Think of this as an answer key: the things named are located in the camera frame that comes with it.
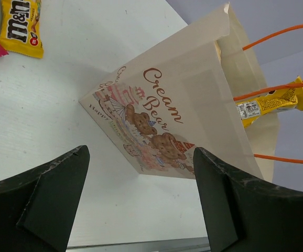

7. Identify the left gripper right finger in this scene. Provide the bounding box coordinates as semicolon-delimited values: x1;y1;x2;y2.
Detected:
193;148;303;251

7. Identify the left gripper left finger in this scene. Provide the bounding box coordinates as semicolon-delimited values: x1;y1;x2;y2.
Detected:
0;145;90;251

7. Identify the yellow snack bar wrapper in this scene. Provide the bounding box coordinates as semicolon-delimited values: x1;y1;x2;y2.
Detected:
236;88;303;128

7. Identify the beige paper bag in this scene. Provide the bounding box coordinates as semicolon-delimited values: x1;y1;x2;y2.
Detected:
78;2;303;184

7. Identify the yellow m&m's packet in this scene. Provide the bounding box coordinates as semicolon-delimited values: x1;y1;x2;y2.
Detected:
0;0;44;59

